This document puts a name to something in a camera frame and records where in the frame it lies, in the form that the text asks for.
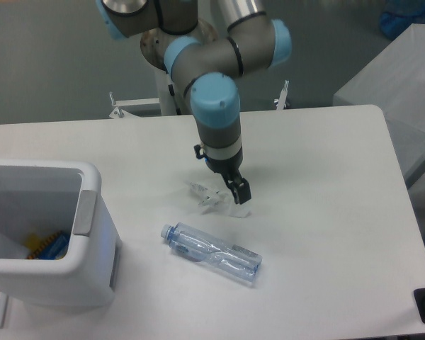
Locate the white pedestal foot right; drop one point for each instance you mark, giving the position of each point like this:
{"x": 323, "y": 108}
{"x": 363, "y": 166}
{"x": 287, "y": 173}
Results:
{"x": 282, "y": 102}

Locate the blue yellow trash in bin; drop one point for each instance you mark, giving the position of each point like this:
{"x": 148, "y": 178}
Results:
{"x": 53, "y": 247}

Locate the white trash can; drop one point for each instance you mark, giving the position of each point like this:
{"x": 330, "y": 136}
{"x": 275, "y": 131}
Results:
{"x": 39, "y": 198}

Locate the white pedestal foot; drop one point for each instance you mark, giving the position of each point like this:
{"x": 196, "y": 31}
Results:
{"x": 134, "y": 108}
{"x": 282, "y": 102}

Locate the white paper wrapper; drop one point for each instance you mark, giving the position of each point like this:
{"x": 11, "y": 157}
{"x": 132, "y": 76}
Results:
{"x": 216, "y": 199}

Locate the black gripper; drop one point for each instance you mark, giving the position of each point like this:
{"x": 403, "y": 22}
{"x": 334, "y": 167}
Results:
{"x": 229, "y": 169}

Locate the grey covered side table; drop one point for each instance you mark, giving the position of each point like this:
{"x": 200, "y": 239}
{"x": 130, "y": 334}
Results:
{"x": 394, "y": 81}

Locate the blue plastic bag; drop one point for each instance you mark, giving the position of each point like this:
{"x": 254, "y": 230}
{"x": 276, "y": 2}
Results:
{"x": 397, "y": 16}

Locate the clear plastic water bottle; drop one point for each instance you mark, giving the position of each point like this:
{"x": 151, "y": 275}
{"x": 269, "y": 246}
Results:
{"x": 199, "y": 246}

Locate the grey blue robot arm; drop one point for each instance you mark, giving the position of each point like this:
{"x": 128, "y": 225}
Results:
{"x": 204, "y": 72}

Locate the white pedestal foot left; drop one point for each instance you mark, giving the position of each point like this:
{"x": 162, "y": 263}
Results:
{"x": 134, "y": 108}

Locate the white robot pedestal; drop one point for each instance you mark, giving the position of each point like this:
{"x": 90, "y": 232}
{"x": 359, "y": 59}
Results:
{"x": 171, "y": 101}

